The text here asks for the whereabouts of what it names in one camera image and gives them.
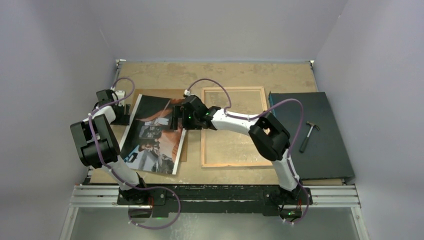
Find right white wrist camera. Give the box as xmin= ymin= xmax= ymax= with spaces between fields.
xmin=183 ymin=89 xmax=192 ymax=98

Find brown backing board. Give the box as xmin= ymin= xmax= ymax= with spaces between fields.
xmin=131 ymin=89 xmax=188 ymax=163

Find small hammer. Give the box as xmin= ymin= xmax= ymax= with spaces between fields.
xmin=299 ymin=121 xmax=320 ymax=154

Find wooden picture frame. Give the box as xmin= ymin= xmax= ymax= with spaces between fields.
xmin=200 ymin=86 xmax=272 ymax=169

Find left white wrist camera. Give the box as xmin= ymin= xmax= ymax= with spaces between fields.
xmin=112 ymin=90 xmax=126 ymax=107

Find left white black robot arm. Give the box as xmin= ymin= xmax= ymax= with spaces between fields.
xmin=70 ymin=88 xmax=149 ymax=205

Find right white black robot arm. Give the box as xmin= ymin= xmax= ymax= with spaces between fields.
xmin=169 ymin=94 xmax=301 ymax=204

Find dark blue book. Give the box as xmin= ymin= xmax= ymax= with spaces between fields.
xmin=268 ymin=92 xmax=355 ymax=180

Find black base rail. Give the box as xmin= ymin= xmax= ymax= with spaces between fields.
xmin=117 ymin=184 xmax=313 ymax=218

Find printed photo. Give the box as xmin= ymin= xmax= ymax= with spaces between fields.
xmin=120 ymin=94 xmax=186 ymax=175

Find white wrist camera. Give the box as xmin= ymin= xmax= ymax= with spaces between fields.
xmin=112 ymin=90 xmax=126 ymax=107
xmin=183 ymin=89 xmax=192 ymax=98

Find aluminium frame rails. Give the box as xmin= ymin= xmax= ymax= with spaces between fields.
xmin=60 ymin=61 xmax=369 ymax=240

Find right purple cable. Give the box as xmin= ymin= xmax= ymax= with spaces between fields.
xmin=187 ymin=78 xmax=312 ymax=226

